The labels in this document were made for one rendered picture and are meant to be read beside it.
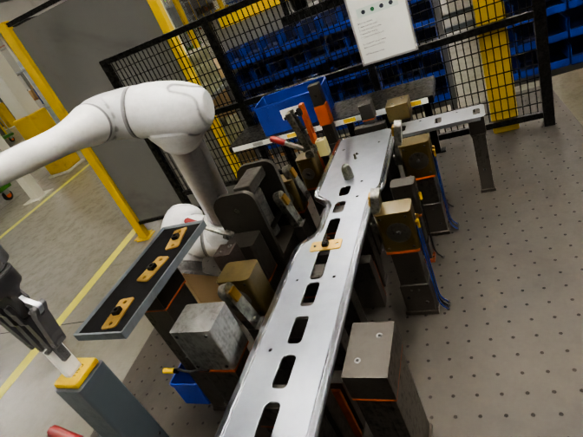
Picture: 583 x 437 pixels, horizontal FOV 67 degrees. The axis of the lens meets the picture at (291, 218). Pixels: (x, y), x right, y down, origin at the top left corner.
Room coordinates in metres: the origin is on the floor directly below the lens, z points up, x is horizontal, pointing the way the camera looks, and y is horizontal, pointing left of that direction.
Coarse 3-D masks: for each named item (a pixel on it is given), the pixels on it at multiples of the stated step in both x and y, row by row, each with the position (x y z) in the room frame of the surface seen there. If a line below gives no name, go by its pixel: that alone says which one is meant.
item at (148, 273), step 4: (164, 256) 0.93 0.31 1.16; (156, 260) 0.92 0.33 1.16; (160, 260) 0.91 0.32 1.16; (164, 260) 0.91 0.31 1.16; (148, 264) 0.90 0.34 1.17; (152, 264) 0.90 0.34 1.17; (156, 264) 0.90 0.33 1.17; (160, 264) 0.89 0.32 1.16; (148, 268) 0.89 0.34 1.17; (152, 268) 0.89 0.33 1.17; (156, 268) 0.89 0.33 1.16; (144, 272) 0.89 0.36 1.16; (148, 272) 0.88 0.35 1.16; (152, 272) 0.88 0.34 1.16; (140, 276) 0.89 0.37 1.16; (144, 276) 0.88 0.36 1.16; (148, 276) 0.87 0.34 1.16; (152, 276) 0.87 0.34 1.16; (136, 280) 0.87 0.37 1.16; (140, 280) 0.87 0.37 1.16; (144, 280) 0.86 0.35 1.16
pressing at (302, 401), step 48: (336, 144) 1.51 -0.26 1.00; (384, 144) 1.34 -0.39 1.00; (336, 192) 1.17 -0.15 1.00; (288, 288) 0.83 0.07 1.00; (336, 288) 0.76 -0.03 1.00; (288, 336) 0.68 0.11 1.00; (336, 336) 0.63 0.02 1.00; (240, 384) 0.61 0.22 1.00; (288, 384) 0.57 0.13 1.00; (240, 432) 0.52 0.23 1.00; (288, 432) 0.48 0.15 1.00
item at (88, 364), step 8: (80, 360) 0.69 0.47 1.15; (88, 360) 0.68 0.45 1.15; (96, 360) 0.67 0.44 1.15; (80, 368) 0.67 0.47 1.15; (88, 368) 0.66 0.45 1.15; (64, 376) 0.66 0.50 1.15; (72, 376) 0.65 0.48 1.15; (80, 376) 0.64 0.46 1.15; (56, 384) 0.65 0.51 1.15; (64, 384) 0.64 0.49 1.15; (72, 384) 0.63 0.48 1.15; (80, 384) 0.63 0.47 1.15
